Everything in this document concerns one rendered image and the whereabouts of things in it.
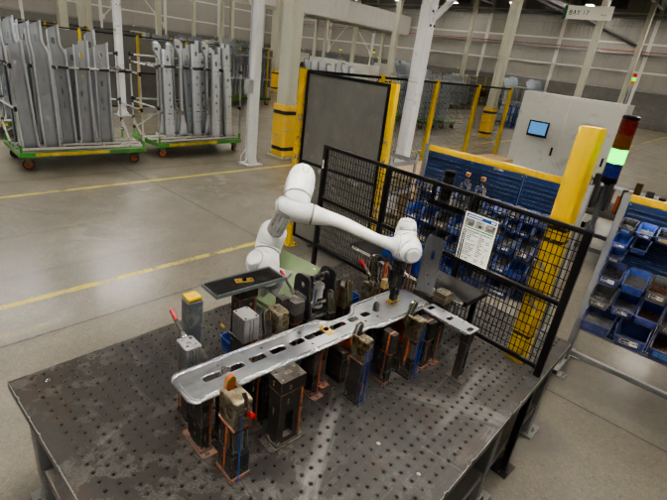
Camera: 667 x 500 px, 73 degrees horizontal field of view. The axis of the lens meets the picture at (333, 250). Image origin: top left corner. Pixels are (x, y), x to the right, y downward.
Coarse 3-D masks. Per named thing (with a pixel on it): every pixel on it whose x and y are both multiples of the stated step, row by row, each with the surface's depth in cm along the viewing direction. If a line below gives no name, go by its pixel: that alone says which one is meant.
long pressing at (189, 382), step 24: (360, 312) 227; (384, 312) 229; (288, 336) 200; (336, 336) 205; (216, 360) 180; (240, 360) 181; (264, 360) 183; (288, 360) 186; (192, 384) 166; (216, 384) 167; (240, 384) 170
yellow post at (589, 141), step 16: (592, 128) 207; (576, 144) 213; (592, 144) 208; (576, 160) 214; (592, 160) 211; (576, 176) 216; (560, 192) 222; (576, 192) 218; (560, 208) 224; (576, 208) 222; (544, 256) 234; (528, 304) 245; (544, 304) 244; (528, 320) 247; (512, 336) 256; (528, 336) 249
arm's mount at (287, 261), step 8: (280, 256) 289; (288, 256) 286; (296, 256) 284; (280, 264) 285; (288, 264) 283; (296, 264) 281; (304, 264) 279; (312, 264) 276; (296, 272) 277; (304, 272) 275; (312, 272) 273; (288, 280) 276; (288, 288) 273; (272, 296) 274; (256, 304) 279; (264, 304) 274; (272, 304) 271
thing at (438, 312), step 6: (432, 306) 242; (426, 312) 237; (432, 312) 235; (438, 312) 236; (444, 312) 237; (450, 312) 238; (438, 318) 232; (444, 318) 231; (456, 318) 233; (450, 324) 227; (456, 324) 227; (462, 324) 228; (468, 324) 229; (462, 330) 223; (474, 330) 224
